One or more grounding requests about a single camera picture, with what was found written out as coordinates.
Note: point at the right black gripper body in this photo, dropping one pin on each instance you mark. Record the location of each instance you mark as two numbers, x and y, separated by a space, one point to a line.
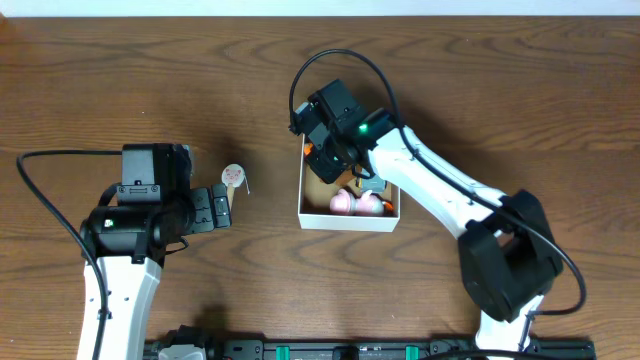
328 161

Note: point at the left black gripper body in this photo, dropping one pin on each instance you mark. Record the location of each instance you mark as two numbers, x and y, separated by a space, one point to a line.
220 211

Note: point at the brown plush with orange top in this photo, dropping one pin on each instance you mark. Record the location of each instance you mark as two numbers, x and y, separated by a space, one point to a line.
345 176

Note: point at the pink duck toy with hat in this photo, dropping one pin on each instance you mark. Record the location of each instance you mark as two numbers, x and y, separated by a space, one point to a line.
368 204

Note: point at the yellow grey toy truck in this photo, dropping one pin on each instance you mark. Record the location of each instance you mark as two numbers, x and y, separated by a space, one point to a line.
375 184

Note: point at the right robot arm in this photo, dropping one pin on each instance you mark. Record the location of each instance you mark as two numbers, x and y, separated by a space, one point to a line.
507 255

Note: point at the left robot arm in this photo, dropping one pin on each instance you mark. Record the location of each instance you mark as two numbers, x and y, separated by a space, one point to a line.
129 232

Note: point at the white cardboard box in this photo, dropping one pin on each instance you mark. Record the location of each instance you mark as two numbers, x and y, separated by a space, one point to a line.
313 204

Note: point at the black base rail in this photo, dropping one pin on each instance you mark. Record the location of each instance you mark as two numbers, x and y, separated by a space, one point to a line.
193 343

